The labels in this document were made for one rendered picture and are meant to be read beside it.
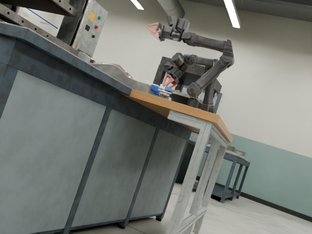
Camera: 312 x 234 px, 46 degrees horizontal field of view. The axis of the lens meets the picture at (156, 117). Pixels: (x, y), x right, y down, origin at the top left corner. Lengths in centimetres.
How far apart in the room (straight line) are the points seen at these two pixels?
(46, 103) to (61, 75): 12
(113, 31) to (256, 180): 550
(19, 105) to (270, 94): 783
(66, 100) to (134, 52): 852
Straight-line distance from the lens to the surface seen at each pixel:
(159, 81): 655
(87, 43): 300
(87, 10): 275
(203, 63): 250
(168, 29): 214
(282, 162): 861
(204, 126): 172
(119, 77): 192
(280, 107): 876
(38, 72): 136
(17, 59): 129
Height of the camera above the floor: 60
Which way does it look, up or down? 3 degrees up
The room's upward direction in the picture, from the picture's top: 19 degrees clockwise
